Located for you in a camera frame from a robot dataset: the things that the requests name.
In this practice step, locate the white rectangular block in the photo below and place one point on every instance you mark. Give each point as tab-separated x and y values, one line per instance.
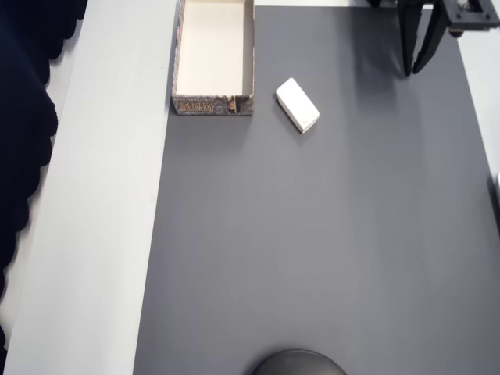
297	104

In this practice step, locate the dark blue curtain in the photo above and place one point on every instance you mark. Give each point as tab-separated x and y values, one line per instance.
19	117

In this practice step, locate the dark grey table mat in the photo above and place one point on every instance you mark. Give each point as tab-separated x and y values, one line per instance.
293	242

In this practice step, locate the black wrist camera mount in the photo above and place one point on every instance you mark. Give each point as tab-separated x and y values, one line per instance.
455	13

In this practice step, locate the black round-base camera stand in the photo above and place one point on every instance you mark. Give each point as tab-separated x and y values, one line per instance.
298	365

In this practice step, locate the patterned cardboard box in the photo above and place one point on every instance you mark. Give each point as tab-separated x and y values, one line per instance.
211	47

